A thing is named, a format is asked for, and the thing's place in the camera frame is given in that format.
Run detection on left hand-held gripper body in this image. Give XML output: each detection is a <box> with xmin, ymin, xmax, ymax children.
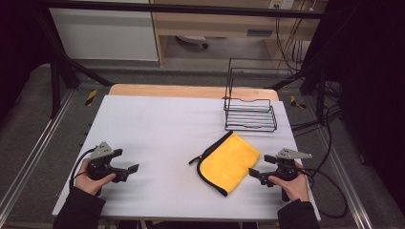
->
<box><xmin>86</xmin><ymin>141</ymin><xmax>129</xmax><ymax>184</ymax></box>

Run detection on left hand-held gripper cable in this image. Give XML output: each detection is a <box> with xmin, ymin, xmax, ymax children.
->
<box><xmin>69</xmin><ymin>147</ymin><xmax>97</xmax><ymax>192</ymax></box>

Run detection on black metal stand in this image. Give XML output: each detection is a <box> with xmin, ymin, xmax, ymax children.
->
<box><xmin>33</xmin><ymin>9</ymin><xmax>113</xmax><ymax>119</ymax></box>
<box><xmin>269</xmin><ymin>60</ymin><xmax>330</xmax><ymax>126</ymax></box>

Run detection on white power strip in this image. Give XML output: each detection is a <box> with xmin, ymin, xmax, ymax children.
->
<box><xmin>268</xmin><ymin>0</ymin><xmax>296</xmax><ymax>10</ymax></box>

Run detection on office chair base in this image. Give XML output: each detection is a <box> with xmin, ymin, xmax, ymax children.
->
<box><xmin>175</xmin><ymin>34</ymin><xmax>210</xmax><ymax>50</ymax></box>

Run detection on wooden desk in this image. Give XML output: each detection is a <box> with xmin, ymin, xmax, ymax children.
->
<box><xmin>149</xmin><ymin>0</ymin><xmax>329</xmax><ymax>67</ymax></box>

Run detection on black wire rack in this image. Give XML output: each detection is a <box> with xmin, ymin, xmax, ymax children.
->
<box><xmin>223</xmin><ymin>57</ymin><xmax>296</xmax><ymax>134</ymax></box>

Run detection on person's left hand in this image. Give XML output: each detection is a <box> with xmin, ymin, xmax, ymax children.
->
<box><xmin>74</xmin><ymin>158</ymin><xmax>117</xmax><ymax>197</ymax></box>

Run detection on hand-held gripper cable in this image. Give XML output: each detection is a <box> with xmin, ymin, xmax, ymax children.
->
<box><xmin>69</xmin><ymin>147</ymin><xmax>97</xmax><ymax>192</ymax></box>
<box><xmin>298</xmin><ymin>167</ymin><xmax>349</xmax><ymax>219</ymax></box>

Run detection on black metal frame bar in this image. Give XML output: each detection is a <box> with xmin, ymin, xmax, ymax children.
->
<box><xmin>37</xmin><ymin>0</ymin><xmax>327</xmax><ymax>20</ymax></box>

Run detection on person's right hand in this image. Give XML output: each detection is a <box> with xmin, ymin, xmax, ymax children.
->
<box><xmin>268</xmin><ymin>161</ymin><xmax>310</xmax><ymax>203</ymax></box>

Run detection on white cabinet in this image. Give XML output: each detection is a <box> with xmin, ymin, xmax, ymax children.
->
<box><xmin>49</xmin><ymin>0</ymin><xmax>160</xmax><ymax>62</ymax></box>

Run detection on yellow black tape marker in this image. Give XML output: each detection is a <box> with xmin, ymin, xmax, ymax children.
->
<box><xmin>84</xmin><ymin>89</ymin><xmax>98</xmax><ymax>107</ymax></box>
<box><xmin>289</xmin><ymin>94</ymin><xmax>307</xmax><ymax>110</ymax></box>

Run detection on right hand-held gripper cable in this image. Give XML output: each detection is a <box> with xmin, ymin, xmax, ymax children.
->
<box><xmin>298</xmin><ymin>167</ymin><xmax>349</xmax><ymax>219</ymax></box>

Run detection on black floor cables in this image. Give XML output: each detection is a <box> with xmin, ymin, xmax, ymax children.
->
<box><xmin>290</xmin><ymin>80</ymin><xmax>343</xmax><ymax>137</ymax></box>

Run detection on yellow cloth with black edge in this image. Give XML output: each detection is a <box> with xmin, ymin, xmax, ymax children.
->
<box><xmin>188</xmin><ymin>130</ymin><xmax>262</xmax><ymax>198</ymax></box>

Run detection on aluminium rail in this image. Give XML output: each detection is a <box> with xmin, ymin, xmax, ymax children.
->
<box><xmin>317</xmin><ymin>126</ymin><xmax>374</xmax><ymax>229</ymax></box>
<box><xmin>0</xmin><ymin>90</ymin><xmax>76</xmax><ymax>218</ymax></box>

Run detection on hanging cables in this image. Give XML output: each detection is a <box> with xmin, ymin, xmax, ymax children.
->
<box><xmin>274</xmin><ymin>9</ymin><xmax>314</xmax><ymax>72</ymax></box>

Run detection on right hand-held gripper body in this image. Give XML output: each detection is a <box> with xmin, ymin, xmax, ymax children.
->
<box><xmin>259</xmin><ymin>147</ymin><xmax>313</xmax><ymax>187</ymax></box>

